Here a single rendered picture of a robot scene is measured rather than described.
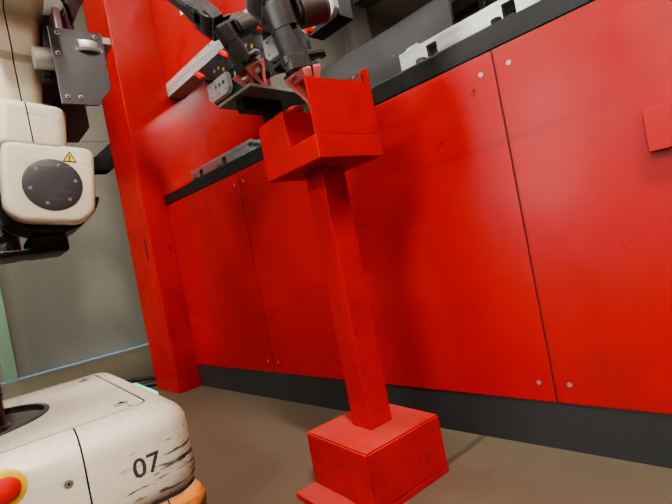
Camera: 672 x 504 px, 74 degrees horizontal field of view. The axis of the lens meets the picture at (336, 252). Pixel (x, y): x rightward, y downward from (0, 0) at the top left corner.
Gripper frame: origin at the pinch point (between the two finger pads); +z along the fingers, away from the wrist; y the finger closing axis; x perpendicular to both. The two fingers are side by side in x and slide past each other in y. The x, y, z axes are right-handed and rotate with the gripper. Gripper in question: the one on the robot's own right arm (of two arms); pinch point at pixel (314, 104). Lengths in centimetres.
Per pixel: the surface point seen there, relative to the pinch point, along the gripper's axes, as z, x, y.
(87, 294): 31, 346, -7
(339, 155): 11.1, -5.5, -3.5
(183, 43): -61, 115, 41
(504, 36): 1.5, -23.3, 32.3
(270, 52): -32, 60, 40
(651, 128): 26, -45, 27
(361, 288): 37.6, 1.1, -5.3
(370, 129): 8.5, -5.4, 6.7
